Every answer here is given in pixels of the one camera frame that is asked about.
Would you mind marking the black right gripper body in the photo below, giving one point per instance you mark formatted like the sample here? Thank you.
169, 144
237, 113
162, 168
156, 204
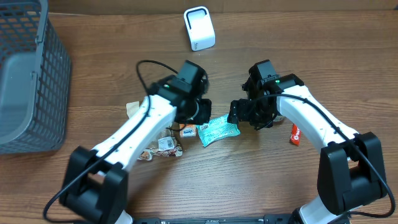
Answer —
256, 113

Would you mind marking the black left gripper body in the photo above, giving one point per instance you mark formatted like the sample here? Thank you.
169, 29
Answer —
197, 110

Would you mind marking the orange small box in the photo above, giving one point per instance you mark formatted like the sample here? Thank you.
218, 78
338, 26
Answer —
187, 130

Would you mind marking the teal wet wipes pack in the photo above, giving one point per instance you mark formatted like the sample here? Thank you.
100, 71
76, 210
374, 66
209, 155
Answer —
217, 129

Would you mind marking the beige snack pouch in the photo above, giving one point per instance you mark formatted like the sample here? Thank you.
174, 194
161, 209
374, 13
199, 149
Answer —
165, 144

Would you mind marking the red coffee stick sachet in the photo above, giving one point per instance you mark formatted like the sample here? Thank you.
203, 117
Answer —
295, 135

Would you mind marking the green lid jar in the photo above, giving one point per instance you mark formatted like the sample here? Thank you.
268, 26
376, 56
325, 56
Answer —
279, 118

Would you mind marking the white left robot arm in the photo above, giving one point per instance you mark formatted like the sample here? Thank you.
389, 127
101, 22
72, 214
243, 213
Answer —
96, 182

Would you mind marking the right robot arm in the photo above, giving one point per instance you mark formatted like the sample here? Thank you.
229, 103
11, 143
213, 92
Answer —
351, 170

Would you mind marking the white barcode scanner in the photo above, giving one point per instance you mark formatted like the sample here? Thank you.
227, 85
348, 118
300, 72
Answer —
199, 27

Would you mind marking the grey plastic shopping basket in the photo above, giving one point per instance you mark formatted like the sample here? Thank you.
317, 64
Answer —
35, 79

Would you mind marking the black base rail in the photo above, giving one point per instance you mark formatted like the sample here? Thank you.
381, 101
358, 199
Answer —
266, 219

